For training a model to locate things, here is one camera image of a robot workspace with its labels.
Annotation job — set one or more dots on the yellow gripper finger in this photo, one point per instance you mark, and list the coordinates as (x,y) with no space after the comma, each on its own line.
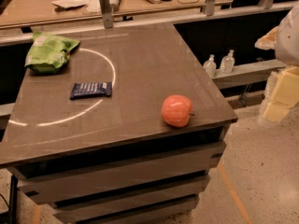
(281,94)

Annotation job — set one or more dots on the blue rxbar blueberry bar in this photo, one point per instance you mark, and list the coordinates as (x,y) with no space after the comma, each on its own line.
(90,90)

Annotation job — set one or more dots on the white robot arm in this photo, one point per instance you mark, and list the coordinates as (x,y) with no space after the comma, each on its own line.
(284,39)

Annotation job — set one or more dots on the red apple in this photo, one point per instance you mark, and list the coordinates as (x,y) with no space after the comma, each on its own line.
(176,110)

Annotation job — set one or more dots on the clear sanitizer bottle right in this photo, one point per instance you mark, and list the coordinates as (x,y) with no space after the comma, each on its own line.
(227,62)

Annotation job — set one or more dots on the clear sanitizer bottle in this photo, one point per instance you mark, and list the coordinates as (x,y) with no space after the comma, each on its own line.
(227,62)
(210,66)

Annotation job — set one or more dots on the clear sanitizer bottle left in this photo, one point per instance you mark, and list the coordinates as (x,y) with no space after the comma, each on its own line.
(210,66)

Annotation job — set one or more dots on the grey drawer cabinet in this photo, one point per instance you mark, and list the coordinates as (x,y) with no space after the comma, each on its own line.
(126,184)

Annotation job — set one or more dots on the white paper sheets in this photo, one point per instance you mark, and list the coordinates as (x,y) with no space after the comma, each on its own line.
(78,1)

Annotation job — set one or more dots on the green chip bag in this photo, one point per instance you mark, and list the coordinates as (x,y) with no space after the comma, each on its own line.
(49,53)

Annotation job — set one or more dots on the wooden background desk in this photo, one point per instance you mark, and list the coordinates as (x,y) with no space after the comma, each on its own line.
(27,13)

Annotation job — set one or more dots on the metal bracket post left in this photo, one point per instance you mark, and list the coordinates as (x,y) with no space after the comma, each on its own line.
(106,13)

